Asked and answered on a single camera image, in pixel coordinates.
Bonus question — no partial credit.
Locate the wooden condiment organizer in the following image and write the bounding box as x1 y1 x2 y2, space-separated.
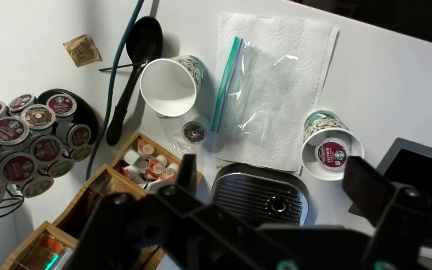
0 131 205 270

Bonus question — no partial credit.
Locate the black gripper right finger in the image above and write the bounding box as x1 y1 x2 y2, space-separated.
342 155 423 270

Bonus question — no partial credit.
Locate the orange paper packet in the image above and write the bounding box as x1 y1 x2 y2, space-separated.
39 235 69 259

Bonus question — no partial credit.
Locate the clear zip bag teal seal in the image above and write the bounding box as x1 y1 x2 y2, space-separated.
208 35 303 152

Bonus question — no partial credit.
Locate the brown sugar packet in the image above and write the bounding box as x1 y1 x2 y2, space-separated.
61 34 103 70

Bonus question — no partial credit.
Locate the patterned paper cup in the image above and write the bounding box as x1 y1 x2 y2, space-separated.
298 109 366 184
138 53 207 121

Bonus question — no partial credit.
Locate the thin black stir stick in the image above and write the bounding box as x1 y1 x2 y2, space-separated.
97 62 138 74

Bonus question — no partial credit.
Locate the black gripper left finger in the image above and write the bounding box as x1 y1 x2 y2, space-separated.
138 152 258 244

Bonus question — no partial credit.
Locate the black plastic spoon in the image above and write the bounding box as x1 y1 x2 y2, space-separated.
105 16 165 149

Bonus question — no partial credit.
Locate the steel-framed counter trash opening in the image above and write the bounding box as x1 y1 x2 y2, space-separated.
375 137 432 202

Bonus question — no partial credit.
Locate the black steel coffee maker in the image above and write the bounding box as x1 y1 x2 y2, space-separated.
208 161 312 230

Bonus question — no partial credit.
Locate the clear plastic zip bag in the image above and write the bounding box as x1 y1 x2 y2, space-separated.
210 13 340 175

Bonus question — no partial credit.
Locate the thin teal cable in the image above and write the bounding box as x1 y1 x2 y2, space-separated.
84 0 147 182

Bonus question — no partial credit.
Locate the black wire pod carousel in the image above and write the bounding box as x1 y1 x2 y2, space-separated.
0 88 100 223

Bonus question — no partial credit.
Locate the small creamer cup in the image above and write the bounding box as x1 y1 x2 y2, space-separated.
136 140 156 160
123 149 142 169
151 154 169 172
163 163 181 182

